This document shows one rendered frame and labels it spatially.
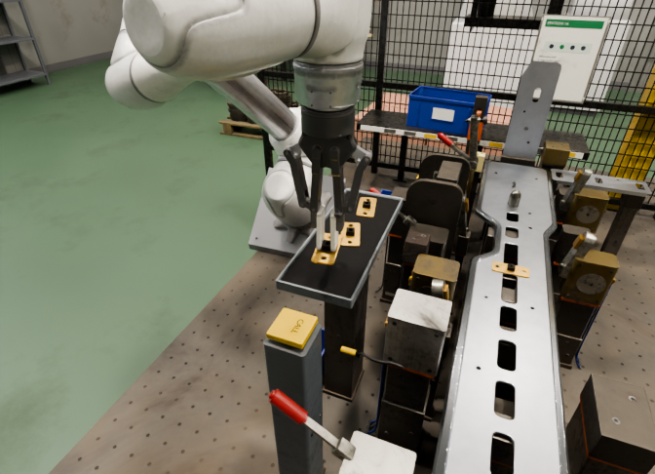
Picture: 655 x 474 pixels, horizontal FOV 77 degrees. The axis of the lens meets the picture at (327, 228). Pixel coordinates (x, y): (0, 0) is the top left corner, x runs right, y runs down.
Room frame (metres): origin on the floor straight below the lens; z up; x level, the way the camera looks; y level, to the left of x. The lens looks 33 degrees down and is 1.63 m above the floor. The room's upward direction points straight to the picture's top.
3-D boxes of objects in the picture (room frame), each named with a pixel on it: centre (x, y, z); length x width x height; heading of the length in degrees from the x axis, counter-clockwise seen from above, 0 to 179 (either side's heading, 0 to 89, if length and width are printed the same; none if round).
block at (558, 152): (1.42, -0.83, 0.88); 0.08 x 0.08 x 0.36; 68
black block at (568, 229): (0.97, -0.71, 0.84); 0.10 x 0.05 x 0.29; 68
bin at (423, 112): (1.72, -0.50, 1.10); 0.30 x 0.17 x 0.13; 62
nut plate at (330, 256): (0.57, 0.00, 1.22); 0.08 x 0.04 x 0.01; 168
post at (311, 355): (0.45, 0.05, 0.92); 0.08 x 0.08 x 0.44; 68
